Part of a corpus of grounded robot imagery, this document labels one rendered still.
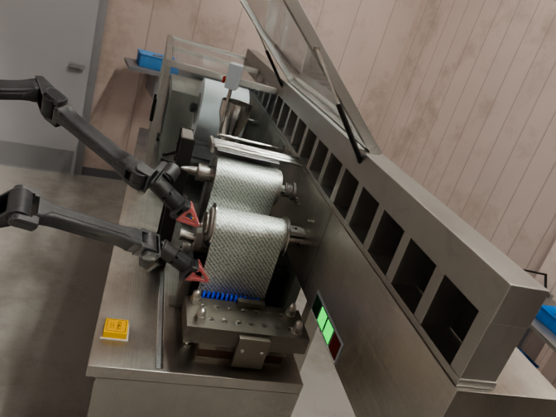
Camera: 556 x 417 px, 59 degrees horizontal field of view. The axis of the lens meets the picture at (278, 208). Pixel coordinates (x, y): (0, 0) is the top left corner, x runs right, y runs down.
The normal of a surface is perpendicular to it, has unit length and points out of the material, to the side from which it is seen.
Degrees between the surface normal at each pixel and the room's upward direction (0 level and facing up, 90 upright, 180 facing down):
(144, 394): 90
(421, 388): 90
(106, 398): 90
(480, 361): 90
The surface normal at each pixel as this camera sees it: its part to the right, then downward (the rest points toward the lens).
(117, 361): 0.29, -0.89
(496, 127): -0.89, -0.11
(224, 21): 0.35, 0.44
